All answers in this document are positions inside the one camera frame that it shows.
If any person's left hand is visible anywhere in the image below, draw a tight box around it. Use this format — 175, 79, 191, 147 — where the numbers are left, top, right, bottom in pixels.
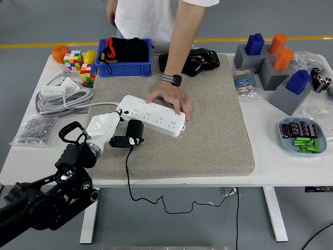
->
145, 80, 193, 122

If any person's right hand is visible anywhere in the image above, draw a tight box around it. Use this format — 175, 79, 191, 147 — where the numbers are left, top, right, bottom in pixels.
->
106, 0, 118, 28

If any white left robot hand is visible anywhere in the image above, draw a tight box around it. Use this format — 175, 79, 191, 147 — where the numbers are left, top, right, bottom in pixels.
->
85, 109, 145, 152

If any white power strip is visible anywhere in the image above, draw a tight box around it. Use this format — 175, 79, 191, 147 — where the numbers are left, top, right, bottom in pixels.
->
116, 94, 187, 138

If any black plug adapter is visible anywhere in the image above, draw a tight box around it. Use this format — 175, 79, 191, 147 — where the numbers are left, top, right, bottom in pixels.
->
125, 119, 145, 143

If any thin black plug cord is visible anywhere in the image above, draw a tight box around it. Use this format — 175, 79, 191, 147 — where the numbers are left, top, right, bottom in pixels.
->
125, 146, 236, 214

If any black wristwatch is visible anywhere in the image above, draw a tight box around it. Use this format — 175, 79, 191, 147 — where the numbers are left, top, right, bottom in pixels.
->
161, 74, 183, 88

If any person's torso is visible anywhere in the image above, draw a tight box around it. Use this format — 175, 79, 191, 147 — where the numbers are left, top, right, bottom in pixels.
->
114, 0, 221, 49

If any black fabric bundle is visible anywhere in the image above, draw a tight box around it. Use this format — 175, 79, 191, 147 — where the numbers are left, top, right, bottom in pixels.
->
117, 37, 155, 63

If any black mechanical device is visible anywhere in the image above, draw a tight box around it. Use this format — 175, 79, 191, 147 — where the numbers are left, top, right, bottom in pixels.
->
158, 47, 221, 78

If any yellow lemon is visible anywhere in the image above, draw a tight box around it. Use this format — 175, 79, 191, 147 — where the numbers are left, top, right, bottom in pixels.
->
83, 49, 98, 65

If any blue plastic bin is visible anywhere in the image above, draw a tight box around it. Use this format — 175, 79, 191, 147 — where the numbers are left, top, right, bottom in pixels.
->
95, 38, 152, 78

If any grey-brown mat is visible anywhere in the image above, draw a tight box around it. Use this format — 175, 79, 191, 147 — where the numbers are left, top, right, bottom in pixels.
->
78, 54, 255, 180

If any multicolour puzzle cube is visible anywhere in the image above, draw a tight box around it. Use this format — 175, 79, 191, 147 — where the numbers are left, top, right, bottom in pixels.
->
79, 63, 98, 85
63, 49, 84, 71

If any white rectangular box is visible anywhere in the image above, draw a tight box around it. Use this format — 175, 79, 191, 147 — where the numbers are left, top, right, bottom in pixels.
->
41, 85, 66, 97

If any orange fruit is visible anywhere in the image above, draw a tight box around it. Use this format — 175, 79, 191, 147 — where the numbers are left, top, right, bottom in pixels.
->
52, 45, 70, 64

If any clear bag of metal nuts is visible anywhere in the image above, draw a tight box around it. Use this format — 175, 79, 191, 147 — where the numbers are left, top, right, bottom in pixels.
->
10, 114, 57, 146

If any clear bag of resistors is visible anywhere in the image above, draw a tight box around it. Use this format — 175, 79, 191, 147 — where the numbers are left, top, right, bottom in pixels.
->
232, 67, 262, 101

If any grey block holder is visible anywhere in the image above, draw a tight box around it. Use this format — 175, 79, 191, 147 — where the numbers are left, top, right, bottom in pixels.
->
269, 81, 313, 116
233, 43, 273, 74
259, 58, 290, 91

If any white table leg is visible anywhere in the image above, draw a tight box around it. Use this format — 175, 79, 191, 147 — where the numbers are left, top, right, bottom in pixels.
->
262, 186, 289, 242
79, 187, 101, 245

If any blue block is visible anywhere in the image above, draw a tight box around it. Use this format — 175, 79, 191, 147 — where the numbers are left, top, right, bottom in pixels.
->
246, 33, 265, 56
285, 69, 312, 94

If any orange cylinder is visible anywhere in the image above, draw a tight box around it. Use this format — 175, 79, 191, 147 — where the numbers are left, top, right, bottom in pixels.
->
268, 33, 288, 55
273, 48, 294, 72

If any pale blue plate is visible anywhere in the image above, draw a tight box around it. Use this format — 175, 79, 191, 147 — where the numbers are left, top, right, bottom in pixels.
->
278, 116, 328, 157

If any clear plastic bag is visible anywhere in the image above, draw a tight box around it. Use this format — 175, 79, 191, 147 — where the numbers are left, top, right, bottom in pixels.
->
302, 106, 333, 141
290, 50, 330, 76

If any black table control panel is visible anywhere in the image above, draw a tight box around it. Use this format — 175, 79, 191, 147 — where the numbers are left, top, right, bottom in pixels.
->
304, 185, 333, 193

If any red black fabric strap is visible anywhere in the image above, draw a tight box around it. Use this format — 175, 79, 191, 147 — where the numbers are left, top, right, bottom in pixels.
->
98, 36, 120, 73

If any grey-white power strip cord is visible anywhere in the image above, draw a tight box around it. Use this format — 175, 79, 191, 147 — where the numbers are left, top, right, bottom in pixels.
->
37, 68, 124, 115

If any silver bracket under table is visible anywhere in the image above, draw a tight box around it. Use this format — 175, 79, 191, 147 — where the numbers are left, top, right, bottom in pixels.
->
220, 186, 238, 197

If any black hanging cable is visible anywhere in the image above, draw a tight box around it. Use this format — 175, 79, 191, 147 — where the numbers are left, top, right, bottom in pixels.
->
235, 186, 240, 250

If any black floor cable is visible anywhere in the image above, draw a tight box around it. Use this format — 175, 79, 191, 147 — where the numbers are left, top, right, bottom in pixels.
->
301, 222, 333, 250

